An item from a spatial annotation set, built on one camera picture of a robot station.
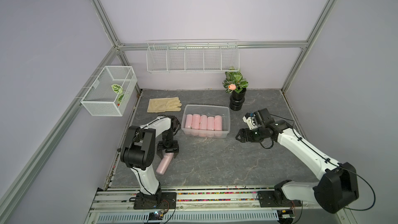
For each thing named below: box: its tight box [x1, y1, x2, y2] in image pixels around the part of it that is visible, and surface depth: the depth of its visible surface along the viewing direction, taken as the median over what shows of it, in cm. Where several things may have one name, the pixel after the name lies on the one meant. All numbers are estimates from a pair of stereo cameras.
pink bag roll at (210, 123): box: [207, 116, 215, 131], surface depth 99 cm
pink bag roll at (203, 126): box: [199, 114, 208, 138], surface depth 98 cm
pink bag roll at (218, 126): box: [214, 115, 223, 138], surface depth 98 cm
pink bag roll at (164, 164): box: [155, 152, 175, 175], surface depth 85 cm
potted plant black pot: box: [222, 71, 249, 112], surface depth 93 cm
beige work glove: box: [147, 96, 182, 114], surface depth 114 cm
